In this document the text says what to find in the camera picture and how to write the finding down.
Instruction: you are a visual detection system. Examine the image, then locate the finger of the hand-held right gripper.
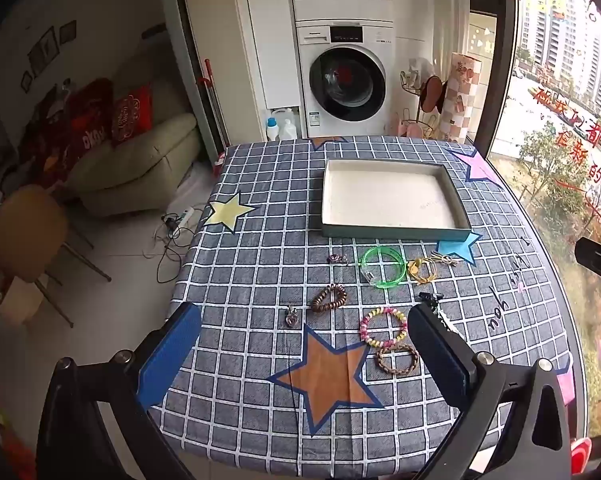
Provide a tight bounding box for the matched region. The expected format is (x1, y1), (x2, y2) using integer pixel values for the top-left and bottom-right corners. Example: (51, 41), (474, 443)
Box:
(574, 236), (601, 307)

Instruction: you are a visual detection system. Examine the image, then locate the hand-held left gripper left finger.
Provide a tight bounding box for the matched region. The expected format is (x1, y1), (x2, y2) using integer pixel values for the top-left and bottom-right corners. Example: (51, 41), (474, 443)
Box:
(35, 302), (204, 480)

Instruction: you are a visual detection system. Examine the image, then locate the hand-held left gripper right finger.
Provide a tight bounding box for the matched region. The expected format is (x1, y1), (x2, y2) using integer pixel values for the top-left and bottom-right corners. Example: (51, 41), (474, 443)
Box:
(407, 301), (573, 480)

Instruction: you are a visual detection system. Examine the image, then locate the yellow hair tie with beads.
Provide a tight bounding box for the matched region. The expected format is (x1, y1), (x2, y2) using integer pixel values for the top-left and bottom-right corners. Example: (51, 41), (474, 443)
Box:
(406, 256), (438, 283)

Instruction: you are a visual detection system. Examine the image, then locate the brown spiral hair tie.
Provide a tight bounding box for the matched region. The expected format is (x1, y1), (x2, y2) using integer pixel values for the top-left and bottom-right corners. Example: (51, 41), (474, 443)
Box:
(310, 284), (347, 313)

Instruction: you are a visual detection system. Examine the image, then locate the shallow teal tray box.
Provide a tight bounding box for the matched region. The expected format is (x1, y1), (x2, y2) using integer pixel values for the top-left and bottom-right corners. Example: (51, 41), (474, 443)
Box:
(321, 158), (472, 242)

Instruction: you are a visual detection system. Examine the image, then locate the green plastic bangle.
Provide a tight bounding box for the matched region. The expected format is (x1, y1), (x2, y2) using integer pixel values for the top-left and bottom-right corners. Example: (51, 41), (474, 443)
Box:
(358, 246), (407, 289)

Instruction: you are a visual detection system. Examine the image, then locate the checked tablecloth with stars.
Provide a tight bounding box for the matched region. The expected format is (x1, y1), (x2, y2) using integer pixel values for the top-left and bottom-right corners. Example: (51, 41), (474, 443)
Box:
(148, 136), (588, 480)

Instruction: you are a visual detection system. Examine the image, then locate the yellow chair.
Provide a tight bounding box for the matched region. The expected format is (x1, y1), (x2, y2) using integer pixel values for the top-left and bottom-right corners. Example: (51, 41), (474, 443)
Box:
(0, 185), (112, 328)

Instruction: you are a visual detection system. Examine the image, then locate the beige sofa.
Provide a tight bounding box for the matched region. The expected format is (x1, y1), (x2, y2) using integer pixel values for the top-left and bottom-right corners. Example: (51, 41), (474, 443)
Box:
(65, 50), (204, 216)

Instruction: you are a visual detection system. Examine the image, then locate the pink checkered box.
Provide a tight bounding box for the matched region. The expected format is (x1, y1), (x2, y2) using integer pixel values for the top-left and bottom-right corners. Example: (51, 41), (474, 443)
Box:
(440, 52), (483, 143)

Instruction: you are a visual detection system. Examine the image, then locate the red patterned cushion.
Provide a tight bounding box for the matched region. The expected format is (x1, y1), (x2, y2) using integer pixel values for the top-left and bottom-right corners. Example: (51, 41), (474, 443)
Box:
(111, 85), (154, 147)

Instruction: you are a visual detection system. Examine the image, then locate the dark red printed cushion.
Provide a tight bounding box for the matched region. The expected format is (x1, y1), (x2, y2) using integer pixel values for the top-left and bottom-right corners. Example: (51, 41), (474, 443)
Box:
(63, 77), (116, 161)

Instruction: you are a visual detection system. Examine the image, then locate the translucent detergent jug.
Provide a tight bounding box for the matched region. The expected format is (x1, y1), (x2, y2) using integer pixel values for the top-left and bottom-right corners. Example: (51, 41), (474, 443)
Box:
(273, 107), (300, 141)

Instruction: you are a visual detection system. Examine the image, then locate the white washing machine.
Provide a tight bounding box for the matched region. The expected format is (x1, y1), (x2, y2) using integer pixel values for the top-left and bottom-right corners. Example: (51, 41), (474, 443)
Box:
(295, 20), (398, 138)

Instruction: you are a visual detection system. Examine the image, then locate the brown braided bracelet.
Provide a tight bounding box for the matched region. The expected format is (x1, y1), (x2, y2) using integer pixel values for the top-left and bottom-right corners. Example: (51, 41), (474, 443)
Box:
(375, 344), (420, 380)

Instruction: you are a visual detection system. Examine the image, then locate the pink and yellow beaded bracelet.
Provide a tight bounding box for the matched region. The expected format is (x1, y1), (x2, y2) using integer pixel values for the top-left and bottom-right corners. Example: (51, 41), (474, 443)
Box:
(359, 306), (409, 348)

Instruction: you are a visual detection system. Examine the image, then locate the black window frame post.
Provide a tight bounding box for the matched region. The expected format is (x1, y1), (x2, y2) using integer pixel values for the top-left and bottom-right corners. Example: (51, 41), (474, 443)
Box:
(473, 0), (520, 156)

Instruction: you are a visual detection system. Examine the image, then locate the metal wire rack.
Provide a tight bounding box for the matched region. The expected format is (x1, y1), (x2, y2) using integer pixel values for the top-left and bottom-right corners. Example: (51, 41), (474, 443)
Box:
(399, 57), (443, 138)

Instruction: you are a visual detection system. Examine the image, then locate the red handled mop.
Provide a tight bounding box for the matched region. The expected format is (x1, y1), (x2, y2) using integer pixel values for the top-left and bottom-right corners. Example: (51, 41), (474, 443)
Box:
(198, 59), (231, 148)

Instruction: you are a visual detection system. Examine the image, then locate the large black picture frame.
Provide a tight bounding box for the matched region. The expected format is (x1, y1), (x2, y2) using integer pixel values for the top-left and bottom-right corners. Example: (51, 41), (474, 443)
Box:
(28, 27), (58, 73)

